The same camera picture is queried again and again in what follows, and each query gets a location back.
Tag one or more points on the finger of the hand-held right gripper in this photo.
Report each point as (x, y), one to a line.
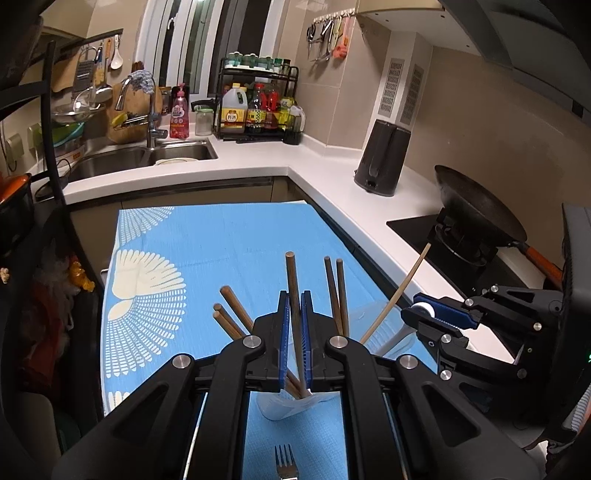
(445, 311)
(431, 339)

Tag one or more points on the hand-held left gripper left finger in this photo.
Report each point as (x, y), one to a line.
(285, 337)

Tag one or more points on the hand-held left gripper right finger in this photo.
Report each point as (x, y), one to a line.
(307, 337)

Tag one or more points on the white ceramic spoon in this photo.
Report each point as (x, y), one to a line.
(399, 341)

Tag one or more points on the wooden chopstick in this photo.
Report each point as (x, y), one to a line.
(292, 277)
(401, 290)
(224, 324)
(341, 295)
(331, 290)
(235, 304)
(231, 320)

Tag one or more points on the clear plastic cup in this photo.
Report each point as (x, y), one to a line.
(277, 408)

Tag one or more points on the black gas stove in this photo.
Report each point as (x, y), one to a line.
(411, 230)

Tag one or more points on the blue printed tablecloth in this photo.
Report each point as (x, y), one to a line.
(207, 240)

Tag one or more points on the black electric kettle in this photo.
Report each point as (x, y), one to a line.
(383, 161)

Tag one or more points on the white plate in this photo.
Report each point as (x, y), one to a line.
(175, 161)

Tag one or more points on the dark soy sauce bottle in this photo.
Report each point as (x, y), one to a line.
(256, 113)

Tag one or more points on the red sauce bottle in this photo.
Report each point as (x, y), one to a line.
(273, 110)

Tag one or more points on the glass jar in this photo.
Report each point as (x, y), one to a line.
(203, 122)

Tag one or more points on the yellow oil jug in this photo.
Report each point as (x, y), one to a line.
(233, 113)

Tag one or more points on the red bag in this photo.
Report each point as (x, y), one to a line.
(51, 323)

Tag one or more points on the grey range hood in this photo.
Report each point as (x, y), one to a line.
(531, 41)

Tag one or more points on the steel kitchen sink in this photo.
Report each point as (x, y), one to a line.
(115, 161)

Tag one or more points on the black spice rack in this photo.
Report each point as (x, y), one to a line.
(295, 92)

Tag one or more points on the red dish soap bottle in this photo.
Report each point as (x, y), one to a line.
(180, 115)

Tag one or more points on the chrome faucet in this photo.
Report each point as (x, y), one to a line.
(151, 120)

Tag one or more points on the round wooden cutting board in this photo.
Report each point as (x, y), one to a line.
(134, 131)

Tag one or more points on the row of spice jars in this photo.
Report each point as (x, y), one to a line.
(256, 61)

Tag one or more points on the black shelf rack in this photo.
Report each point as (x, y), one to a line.
(55, 175)

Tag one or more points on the orange hanging tool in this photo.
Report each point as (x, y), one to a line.
(342, 46)

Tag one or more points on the blue dishcloth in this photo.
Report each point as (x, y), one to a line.
(143, 81)

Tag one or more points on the hanging kitchen scissors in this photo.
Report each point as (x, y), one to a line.
(321, 41)

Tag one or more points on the green plastic basin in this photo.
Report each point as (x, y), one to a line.
(64, 136)

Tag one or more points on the black pot with orange rim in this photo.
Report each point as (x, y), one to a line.
(14, 203)

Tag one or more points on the window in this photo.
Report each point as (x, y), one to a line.
(207, 41)

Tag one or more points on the steel bowl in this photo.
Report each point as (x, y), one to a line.
(90, 99)

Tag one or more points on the white hanging ladle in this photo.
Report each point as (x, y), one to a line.
(116, 57)

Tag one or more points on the metal grater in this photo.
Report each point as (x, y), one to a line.
(83, 69)

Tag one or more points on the white wall vent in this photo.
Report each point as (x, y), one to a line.
(392, 87)
(413, 97)

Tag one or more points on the wall socket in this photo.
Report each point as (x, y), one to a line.
(15, 147)

